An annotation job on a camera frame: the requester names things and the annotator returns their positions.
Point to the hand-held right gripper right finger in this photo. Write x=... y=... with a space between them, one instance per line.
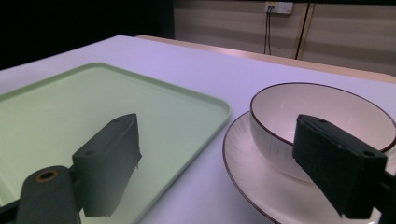
x=336 y=168

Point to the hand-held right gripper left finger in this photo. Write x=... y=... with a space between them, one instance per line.
x=107 y=161

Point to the white bowl with dark rim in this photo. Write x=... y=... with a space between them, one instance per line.
x=314 y=109

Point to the light green plastic tray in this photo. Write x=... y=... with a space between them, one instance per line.
x=93 y=102

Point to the white plate with dark rim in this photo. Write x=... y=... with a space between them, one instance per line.
x=264 y=177

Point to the white tablecloth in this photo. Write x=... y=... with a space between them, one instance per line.
x=174 y=65

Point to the white wall socket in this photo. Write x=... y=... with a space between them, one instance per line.
x=279 y=7

